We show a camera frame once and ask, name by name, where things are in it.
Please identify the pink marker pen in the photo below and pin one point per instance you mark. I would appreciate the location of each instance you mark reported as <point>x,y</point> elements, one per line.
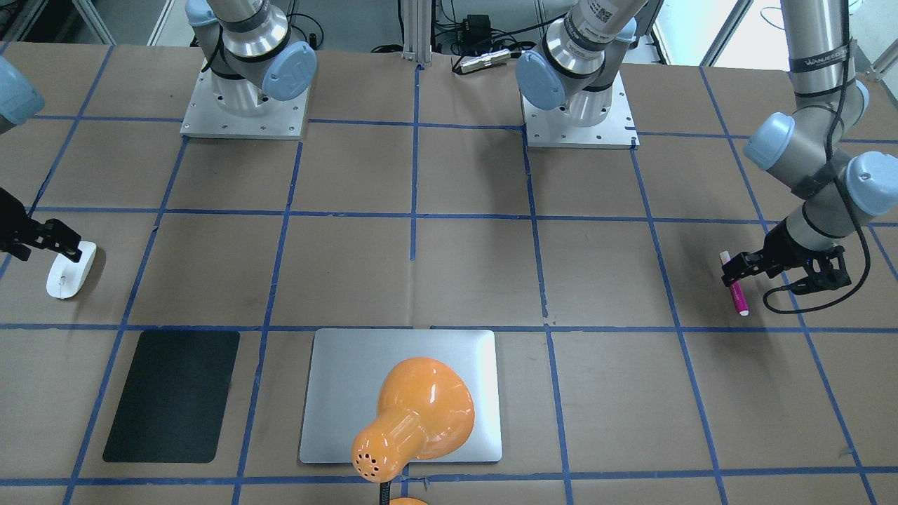
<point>735,290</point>

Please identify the aluminium frame post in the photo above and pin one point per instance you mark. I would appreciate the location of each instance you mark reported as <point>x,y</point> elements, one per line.
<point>417,27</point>

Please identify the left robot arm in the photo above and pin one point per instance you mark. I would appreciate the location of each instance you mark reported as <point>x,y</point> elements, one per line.
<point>838,192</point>

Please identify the white computer mouse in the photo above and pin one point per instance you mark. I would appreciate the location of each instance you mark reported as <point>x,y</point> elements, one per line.
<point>65,277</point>

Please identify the orange desk lamp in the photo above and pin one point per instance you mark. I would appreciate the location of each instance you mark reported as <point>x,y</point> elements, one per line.
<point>424,411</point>

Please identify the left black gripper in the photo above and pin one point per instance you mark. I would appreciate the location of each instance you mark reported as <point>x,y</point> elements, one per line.
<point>781,245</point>

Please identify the black mousepad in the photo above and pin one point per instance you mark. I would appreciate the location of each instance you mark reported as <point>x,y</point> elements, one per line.
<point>174,398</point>

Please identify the silver metal cylinder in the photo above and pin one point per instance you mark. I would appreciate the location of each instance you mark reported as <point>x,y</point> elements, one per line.
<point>492,59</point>

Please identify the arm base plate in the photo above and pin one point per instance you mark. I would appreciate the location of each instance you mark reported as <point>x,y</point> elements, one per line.
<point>589,120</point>
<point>229,109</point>

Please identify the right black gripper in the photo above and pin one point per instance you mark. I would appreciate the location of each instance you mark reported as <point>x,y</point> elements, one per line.
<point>10,223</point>

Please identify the silver laptop notebook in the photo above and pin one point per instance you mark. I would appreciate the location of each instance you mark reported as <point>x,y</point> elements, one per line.
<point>349,365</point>

